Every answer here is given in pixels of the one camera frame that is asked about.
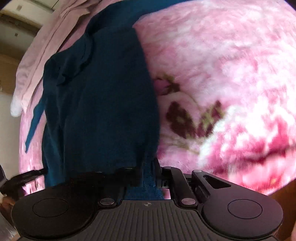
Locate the light pink garment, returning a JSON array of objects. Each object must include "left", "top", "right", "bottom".
[{"left": 13, "top": 0, "right": 116, "bottom": 112}]

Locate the white cloth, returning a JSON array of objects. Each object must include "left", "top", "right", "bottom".
[{"left": 10, "top": 95, "right": 24, "bottom": 118}]

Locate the pink floral fleece blanket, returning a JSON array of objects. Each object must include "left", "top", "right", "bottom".
[{"left": 18, "top": 0, "right": 296, "bottom": 197}]

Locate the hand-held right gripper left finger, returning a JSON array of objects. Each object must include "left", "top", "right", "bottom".
[{"left": 66, "top": 166, "right": 142, "bottom": 207}]

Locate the dark teal garment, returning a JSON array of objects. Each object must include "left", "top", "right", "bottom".
[{"left": 25, "top": 0, "right": 199, "bottom": 201}]

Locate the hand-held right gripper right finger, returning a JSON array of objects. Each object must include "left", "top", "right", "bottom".
[{"left": 153, "top": 158, "right": 233, "bottom": 207}]

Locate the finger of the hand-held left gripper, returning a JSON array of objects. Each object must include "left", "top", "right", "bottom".
[{"left": 22, "top": 169, "right": 46, "bottom": 184}]

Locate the cream cabinet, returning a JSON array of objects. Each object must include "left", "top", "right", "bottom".
[{"left": 0, "top": 0, "right": 59, "bottom": 57}]

